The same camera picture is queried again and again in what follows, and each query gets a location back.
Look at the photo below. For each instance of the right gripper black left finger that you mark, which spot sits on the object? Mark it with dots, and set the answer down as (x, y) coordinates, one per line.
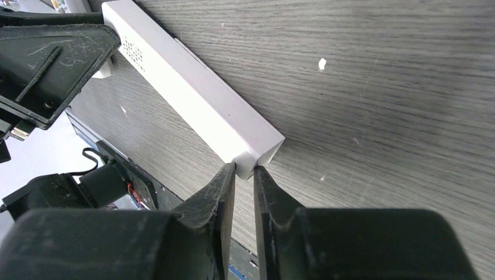
(191, 241)

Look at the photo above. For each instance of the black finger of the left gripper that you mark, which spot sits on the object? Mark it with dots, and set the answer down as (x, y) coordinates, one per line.
(12, 18)
(43, 68)

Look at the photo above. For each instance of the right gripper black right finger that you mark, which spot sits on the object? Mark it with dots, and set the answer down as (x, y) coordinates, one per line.
(296, 242)

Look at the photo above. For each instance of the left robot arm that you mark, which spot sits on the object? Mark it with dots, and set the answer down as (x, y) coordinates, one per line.
(94, 188)

